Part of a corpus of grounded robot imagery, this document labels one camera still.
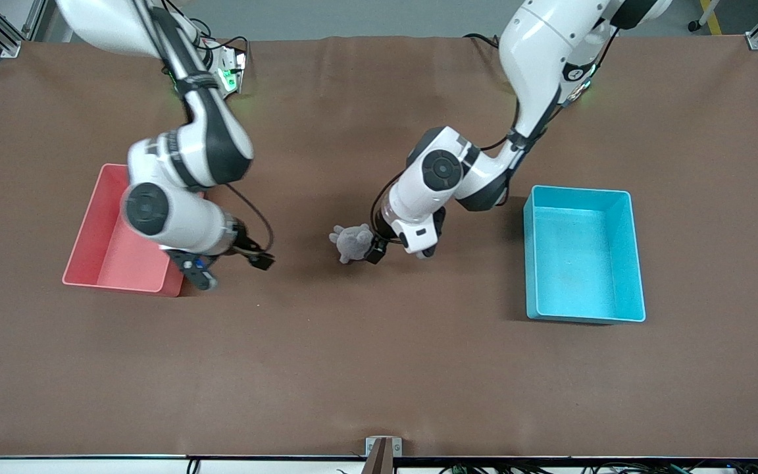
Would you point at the pink plastic box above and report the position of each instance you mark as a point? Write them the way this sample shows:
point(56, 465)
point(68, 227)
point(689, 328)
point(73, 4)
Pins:
point(99, 243)

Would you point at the brown table cover sheet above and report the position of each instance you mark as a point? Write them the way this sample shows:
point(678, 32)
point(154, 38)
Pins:
point(379, 362)

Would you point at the small metal bracket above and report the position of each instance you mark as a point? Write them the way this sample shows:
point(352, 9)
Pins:
point(383, 445)

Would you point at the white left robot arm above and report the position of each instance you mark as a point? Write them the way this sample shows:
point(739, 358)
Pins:
point(537, 52)

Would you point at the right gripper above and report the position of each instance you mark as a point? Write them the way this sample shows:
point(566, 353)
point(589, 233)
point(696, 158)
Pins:
point(245, 244)

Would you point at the plain grey plush toy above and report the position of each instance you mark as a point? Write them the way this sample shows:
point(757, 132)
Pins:
point(353, 243)

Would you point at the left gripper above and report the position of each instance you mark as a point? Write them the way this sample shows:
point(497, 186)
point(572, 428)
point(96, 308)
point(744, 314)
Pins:
point(379, 247)

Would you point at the blue plastic box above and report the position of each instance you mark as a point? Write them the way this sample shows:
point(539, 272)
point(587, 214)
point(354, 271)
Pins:
point(583, 263)

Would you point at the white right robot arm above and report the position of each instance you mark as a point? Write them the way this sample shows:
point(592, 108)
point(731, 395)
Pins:
point(175, 224)

